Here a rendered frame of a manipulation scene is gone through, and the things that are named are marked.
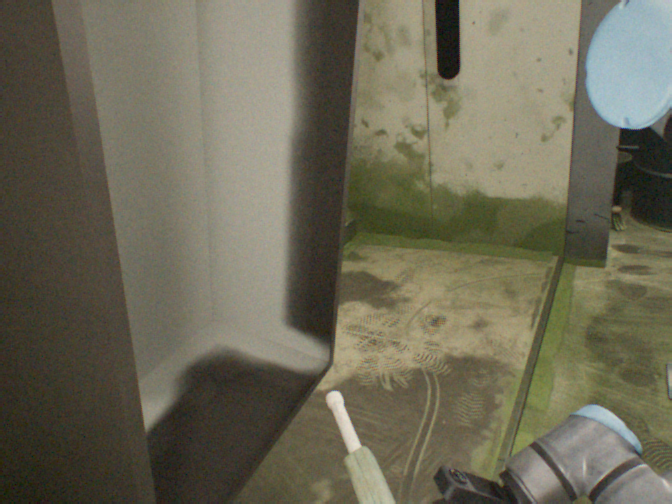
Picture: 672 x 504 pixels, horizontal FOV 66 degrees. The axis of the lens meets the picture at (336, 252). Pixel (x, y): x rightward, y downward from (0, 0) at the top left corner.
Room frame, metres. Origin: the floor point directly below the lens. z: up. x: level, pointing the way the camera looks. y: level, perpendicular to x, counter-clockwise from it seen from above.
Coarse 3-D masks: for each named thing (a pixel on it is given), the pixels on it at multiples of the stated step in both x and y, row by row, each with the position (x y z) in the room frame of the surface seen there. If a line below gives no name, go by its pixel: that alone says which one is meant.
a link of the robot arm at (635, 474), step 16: (624, 464) 0.49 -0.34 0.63; (640, 464) 0.50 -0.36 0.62; (608, 480) 0.48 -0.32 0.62; (624, 480) 0.48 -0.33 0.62; (640, 480) 0.47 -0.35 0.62; (656, 480) 0.47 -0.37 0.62; (592, 496) 0.49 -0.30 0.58; (608, 496) 0.47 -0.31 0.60; (624, 496) 0.46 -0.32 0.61; (640, 496) 0.45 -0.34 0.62; (656, 496) 0.45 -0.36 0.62
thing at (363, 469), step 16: (336, 400) 0.81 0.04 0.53; (336, 416) 0.77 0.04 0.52; (352, 432) 0.72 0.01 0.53; (352, 448) 0.68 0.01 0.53; (368, 448) 0.67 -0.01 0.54; (352, 464) 0.64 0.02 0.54; (368, 464) 0.62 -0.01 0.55; (352, 480) 0.61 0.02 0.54; (368, 480) 0.59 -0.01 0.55; (384, 480) 0.60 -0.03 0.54; (368, 496) 0.57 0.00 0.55; (384, 496) 0.55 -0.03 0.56
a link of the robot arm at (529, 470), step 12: (516, 456) 0.55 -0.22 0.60; (528, 456) 0.54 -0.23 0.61; (516, 468) 0.53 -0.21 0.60; (528, 468) 0.53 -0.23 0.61; (540, 468) 0.52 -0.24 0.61; (516, 480) 0.53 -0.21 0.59; (528, 480) 0.51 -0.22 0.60; (540, 480) 0.51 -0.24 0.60; (552, 480) 0.51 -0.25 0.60; (528, 492) 0.51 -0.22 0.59; (540, 492) 0.50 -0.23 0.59; (552, 492) 0.50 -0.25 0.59; (564, 492) 0.50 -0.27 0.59
